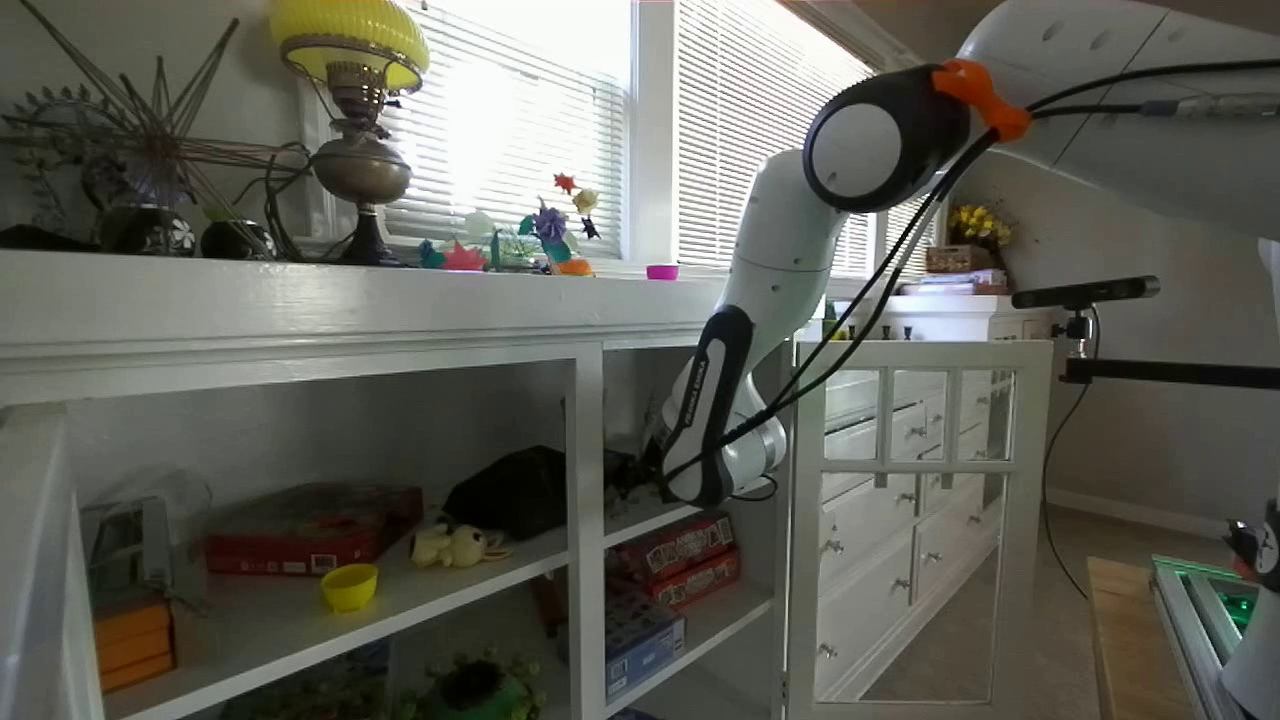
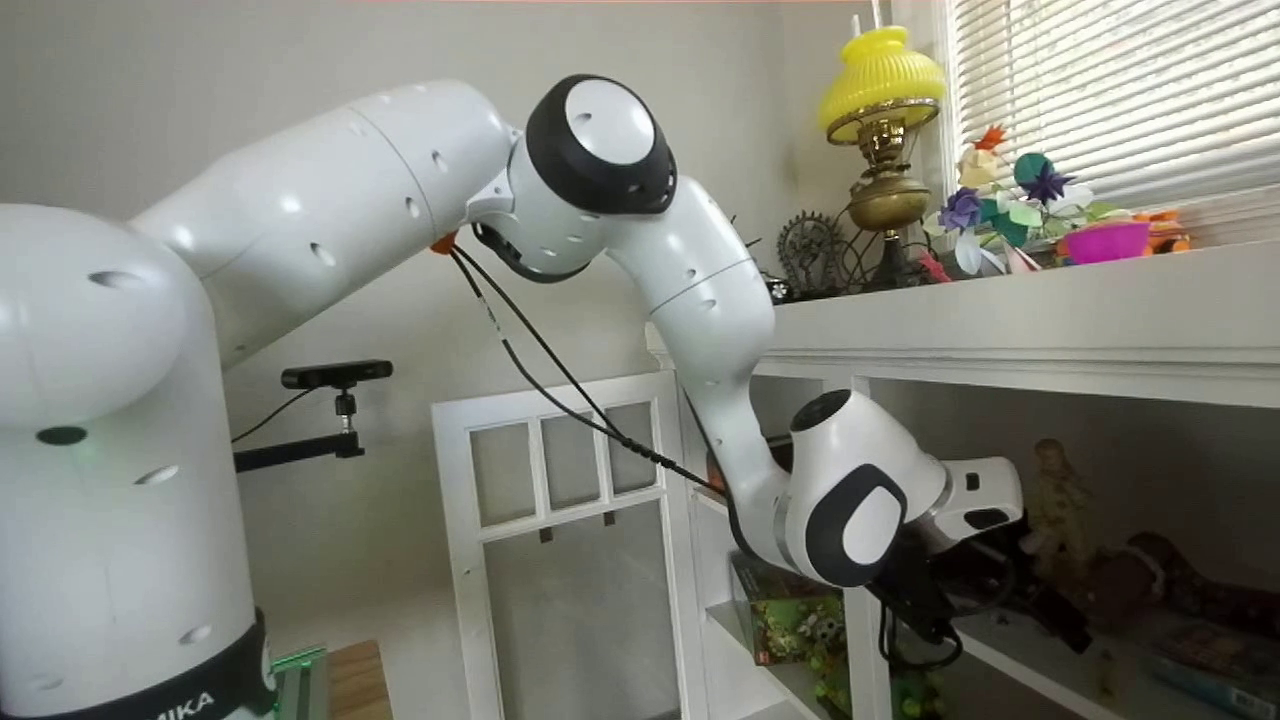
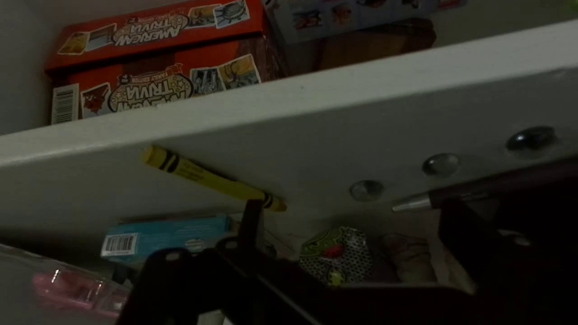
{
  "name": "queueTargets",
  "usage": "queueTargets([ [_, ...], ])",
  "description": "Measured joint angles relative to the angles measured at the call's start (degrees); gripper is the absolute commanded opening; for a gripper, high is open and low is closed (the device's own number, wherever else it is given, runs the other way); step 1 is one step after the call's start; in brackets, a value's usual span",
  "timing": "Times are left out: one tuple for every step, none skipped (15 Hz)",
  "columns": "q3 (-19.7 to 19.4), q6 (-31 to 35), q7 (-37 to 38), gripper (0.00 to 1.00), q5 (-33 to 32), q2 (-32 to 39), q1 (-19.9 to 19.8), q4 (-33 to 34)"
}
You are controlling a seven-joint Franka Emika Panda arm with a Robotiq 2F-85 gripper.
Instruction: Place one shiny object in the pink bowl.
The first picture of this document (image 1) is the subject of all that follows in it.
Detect yellow flower bouquet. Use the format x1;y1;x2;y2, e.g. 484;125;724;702
928;199;1014;276

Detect black red clamp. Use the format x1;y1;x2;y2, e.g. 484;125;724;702
1225;495;1280;594

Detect black fabric bag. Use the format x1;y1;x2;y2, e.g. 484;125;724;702
439;444;571;546

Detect colourful toy flower bunch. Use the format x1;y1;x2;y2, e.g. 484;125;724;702
517;174;603;272

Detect yellow shade brass lamp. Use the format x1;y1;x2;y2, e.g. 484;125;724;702
269;0;430;268

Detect clear plastic container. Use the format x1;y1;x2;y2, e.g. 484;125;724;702
75;464;215;614

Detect dark round vase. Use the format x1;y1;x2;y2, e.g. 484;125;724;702
95;197;202;261

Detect blue game box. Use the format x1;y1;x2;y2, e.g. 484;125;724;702
603;605;692;706

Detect orange cable clip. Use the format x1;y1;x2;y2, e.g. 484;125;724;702
930;58;1041;143

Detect green edged board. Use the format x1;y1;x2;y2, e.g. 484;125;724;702
1151;552;1262;720

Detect white glass cabinet door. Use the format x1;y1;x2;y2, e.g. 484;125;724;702
785;336;1055;720
0;403;104;720

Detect gear shaped metal ornament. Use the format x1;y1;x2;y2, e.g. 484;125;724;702
0;83;89;182

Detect thin camera cable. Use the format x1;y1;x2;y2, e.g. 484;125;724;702
1036;384;1073;571

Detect metal starburst decoration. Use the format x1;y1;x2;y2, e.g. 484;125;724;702
0;0;314;258

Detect wooden board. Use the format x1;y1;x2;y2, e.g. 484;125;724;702
1082;558;1203;720

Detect yellow cup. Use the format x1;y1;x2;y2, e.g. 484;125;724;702
314;559;383;619

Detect yellow plush bunny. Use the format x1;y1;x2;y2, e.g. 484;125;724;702
406;517;513;576

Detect stacked books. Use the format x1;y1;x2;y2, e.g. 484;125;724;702
904;266;1012;299

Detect black stereo camera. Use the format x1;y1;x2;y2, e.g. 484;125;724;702
1012;272;1164;314

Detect stacked red game boxes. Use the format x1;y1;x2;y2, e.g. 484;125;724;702
606;508;743;614

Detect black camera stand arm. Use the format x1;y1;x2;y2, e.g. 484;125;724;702
1055;303;1280;394

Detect teal toy cup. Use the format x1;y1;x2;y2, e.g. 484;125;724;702
487;224;543;276

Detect green plush toy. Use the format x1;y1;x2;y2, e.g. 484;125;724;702
419;647;548;720

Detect white drawer dresser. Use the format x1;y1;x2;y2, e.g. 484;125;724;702
813;293;1025;706

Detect orange box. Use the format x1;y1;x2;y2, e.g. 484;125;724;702
92;595;178;696

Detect white wooden shelf cabinet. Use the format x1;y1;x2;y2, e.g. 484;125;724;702
0;249;803;720

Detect red board game box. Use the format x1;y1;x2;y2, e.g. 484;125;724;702
200;482;427;581

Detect black cable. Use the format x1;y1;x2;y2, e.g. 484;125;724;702
656;95;1280;486
656;52;1280;493

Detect small pink toy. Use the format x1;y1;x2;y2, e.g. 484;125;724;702
439;239;492;276

